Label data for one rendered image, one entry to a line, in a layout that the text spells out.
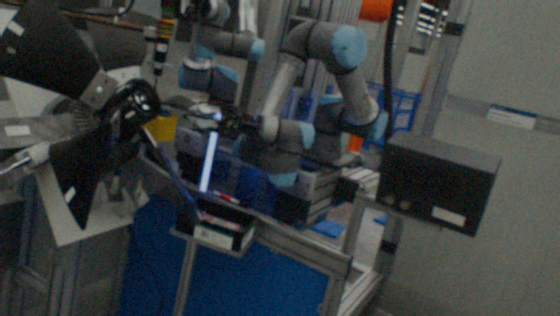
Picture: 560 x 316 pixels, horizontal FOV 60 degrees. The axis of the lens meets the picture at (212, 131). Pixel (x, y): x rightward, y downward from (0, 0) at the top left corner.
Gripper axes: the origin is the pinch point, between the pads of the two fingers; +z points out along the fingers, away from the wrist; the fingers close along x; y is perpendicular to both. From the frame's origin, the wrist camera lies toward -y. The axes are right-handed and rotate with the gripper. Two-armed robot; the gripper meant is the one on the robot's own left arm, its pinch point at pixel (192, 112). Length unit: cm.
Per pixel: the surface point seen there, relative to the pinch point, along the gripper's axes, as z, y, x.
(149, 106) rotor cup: 11.3, 14.7, -4.0
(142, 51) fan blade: 16.8, -1.5, -14.5
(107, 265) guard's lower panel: 27, -82, 115
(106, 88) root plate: 22.8, 14.4, -6.5
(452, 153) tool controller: -66, 20, -8
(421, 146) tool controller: -60, 17, -7
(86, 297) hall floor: 33, -68, 126
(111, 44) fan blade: 25.8, -2.5, -14.6
